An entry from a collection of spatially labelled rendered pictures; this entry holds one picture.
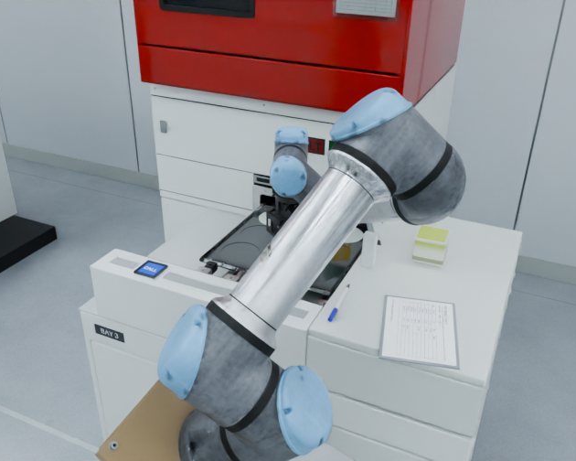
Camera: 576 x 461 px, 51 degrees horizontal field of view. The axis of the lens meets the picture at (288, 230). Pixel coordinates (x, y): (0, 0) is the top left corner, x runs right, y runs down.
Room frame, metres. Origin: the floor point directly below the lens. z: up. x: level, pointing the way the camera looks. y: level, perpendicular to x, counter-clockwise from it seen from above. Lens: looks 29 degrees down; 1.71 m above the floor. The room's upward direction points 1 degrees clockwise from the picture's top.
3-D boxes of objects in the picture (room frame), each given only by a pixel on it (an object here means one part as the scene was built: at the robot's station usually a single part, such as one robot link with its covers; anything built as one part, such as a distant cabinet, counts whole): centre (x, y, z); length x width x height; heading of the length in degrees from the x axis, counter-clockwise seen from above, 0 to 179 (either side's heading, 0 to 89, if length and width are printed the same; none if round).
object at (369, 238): (1.22, -0.20, 1.03); 0.06 x 0.04 x 0.13; 156
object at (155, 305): (1.12, 0.19, 0.89); 0.55 x 0.09 x 0.14; 66
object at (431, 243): (1.24, -0.34, 1.00); 0.07 x 0.07 x 0.07; 69
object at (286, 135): (1.28, 0.00, 1.21); 0.09 x 0.08 x 0.11; 177
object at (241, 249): (1.42, -0.02, 0.90); 0.34 x 0.34 x 0.01; 66
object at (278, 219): (1.28, 0.00, 1.05); 0.09 x 0.08 x 0.12; 35
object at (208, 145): (1.70, 0.06, 1.02); 0.82 x 0.03 x 0.40; 66
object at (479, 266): (1.17, -0.33, 0.89); 0.62 x 0.35 x 0.14; 156
